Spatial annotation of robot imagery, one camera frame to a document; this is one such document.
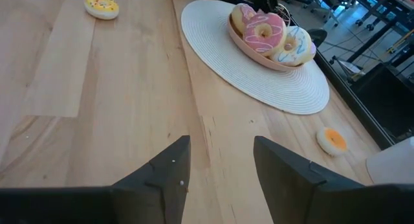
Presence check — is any white woven round placemat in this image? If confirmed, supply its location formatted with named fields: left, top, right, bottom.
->
left=180, top=0, right=331, bottom=116

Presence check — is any large pink white-drizzle donut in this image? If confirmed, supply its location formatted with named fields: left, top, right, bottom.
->
left=243, top=12, right=288, bottom=58

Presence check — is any pink bowl on mat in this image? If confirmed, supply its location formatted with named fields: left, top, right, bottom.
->
left=227, top=13, right=305, bottom=73

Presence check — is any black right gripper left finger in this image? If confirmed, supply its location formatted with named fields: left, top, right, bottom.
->
left=0, top=135, right=192, bottom=224

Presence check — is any large pink sprinkled donut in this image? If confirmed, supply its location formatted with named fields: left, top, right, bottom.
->
left=230, top=3, right=258, bottom=36

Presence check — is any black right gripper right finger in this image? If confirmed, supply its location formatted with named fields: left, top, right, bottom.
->
left=253, top=135, right=414, bottom=224

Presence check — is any large white blue-drizzle donut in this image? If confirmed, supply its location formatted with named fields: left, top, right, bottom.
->
left=270, top=25, right=316, bottom=67

